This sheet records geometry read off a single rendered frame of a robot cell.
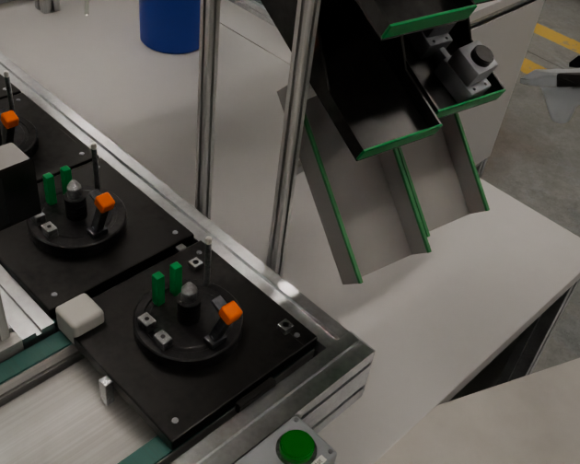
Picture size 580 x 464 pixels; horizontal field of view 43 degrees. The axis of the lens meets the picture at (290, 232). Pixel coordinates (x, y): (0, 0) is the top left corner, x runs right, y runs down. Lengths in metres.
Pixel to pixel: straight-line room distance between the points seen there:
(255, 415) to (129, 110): 0.84
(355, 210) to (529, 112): 2.61
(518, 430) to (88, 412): 0.58
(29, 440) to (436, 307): 0.64
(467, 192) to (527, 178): 1.97
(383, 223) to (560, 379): 0.36
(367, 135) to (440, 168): 0.27
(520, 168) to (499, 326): 2.01
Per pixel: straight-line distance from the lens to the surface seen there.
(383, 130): 0.94
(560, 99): 0.88
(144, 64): 1.72
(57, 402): 0.97
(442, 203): 1.16
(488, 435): 1.08
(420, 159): 1.14
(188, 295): 0.91
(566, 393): 1.17
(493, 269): 1.31
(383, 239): 1.06
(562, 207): 3.05
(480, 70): 1.01
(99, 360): 0.94
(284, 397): 0.92
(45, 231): 1.06
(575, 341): 2.53
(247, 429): 0.90
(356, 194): 1.04
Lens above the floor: 1.70
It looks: 41 degrees down
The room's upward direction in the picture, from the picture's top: 8 degrees clockwise
